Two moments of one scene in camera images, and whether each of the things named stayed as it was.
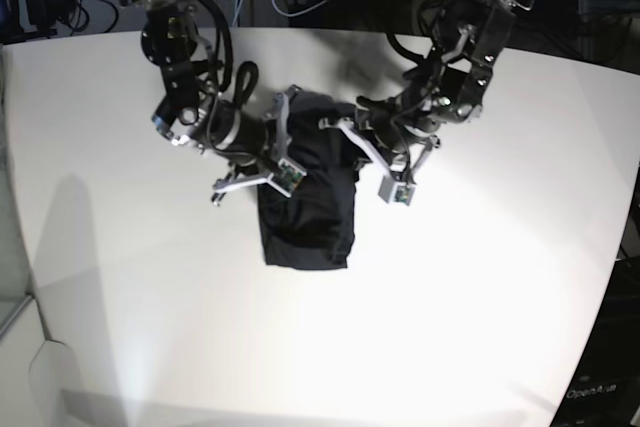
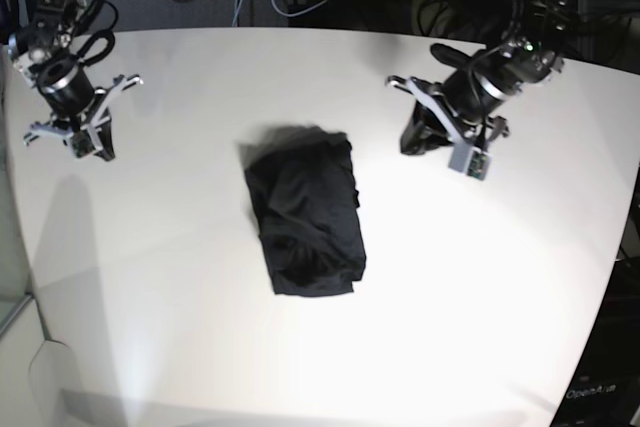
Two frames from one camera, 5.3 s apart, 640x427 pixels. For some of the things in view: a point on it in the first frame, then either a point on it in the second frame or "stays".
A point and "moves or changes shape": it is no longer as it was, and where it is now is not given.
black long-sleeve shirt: (313, 229) moves or changes shape
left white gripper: (285, 173) to (83, 139)
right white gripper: (392, 188) to (433, 127)
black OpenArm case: (604, 387) stays
